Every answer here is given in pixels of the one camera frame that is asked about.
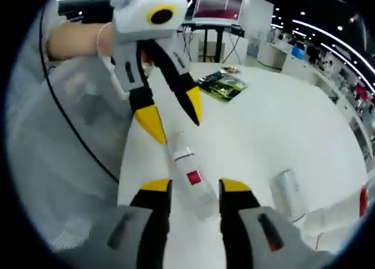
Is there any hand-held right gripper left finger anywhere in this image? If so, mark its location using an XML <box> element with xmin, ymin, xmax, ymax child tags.
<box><xmin>105</xmin><ymin>178</ymin><xmax>173</xmax><ymax>269</ymax></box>

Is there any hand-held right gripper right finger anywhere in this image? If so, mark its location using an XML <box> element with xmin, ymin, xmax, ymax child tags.
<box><xmin>218</xmin><ymin>178</ymin><xmax>333</xmax><ymax>269</ymax></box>

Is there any green black skincare sachet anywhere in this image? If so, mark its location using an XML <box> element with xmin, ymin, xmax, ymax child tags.
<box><xmin>196</xmin><ymin>71</ymin><xmax>248</xmax><ymax>105</ymax></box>

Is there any small brown skincare sachet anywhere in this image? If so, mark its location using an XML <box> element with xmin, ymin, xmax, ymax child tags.
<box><xmin>219</xmin><ymin>65</ymin><xmax>243</xmax><ymax>76</ymax></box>

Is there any white skincare tube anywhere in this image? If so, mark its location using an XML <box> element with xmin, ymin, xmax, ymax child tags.
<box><xmin>271</xmin><ymin>169</ymin><xmax>306</xmax><ymax>223</ymax></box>

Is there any clear red label skincare bottle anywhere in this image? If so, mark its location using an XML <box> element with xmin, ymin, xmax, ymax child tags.
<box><xmin>165</xmin><ymin>131</ymin><xmax>218</xmax><ymax>222</ymax></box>

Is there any person's left hand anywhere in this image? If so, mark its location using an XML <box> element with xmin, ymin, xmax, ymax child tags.
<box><xmin>98</xmin><ymin>22</ymin><xmax>117</xmax><ymax>59</ymax></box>

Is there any black laptop stand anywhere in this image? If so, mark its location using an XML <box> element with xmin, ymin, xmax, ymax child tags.
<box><xmin>180</xmin><ymin>19</ymin><xmax>246</xmax><ymax>64</ymax></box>

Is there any white laptop with red screen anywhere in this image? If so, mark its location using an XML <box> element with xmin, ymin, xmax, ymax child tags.
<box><xmin>192</xmin><ymin>0</ymin><xmax>247</xmax><ymax>26</ymax></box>

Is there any white building column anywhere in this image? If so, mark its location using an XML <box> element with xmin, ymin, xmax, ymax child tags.
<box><xmin>239</xmin><ymin>0</ymin><xmax>275</xmax><ymax>59</ymax></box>

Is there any row of white office desks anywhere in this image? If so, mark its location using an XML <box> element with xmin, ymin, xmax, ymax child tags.
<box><xmin>257</xmin><ymin>31</ymin><xmax>375</xmax><ymax>164</ymax></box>

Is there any blue bin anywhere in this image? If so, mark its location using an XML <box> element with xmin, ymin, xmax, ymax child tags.
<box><xmin>292</xmin><ymin>45</ymin><xmax>308</xmax><ymax>60</ymax></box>

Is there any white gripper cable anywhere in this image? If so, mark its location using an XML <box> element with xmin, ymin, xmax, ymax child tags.
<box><xmin>98</xmin><ymin>53</ymin><xmax>129</xmax><ymax>99</ymax></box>

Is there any thin wrist bracelet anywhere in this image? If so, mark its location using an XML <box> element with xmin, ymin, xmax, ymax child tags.
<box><xmin>96</xmin><ymin>24</ymin><xmax>106</xmax><ymax>52</ymax></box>

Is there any thin black cable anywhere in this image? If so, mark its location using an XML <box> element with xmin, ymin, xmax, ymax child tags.
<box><xmin>39</xmin><ymin>5</ymin><xmax>120</xmax><ymax>183</ymax></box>

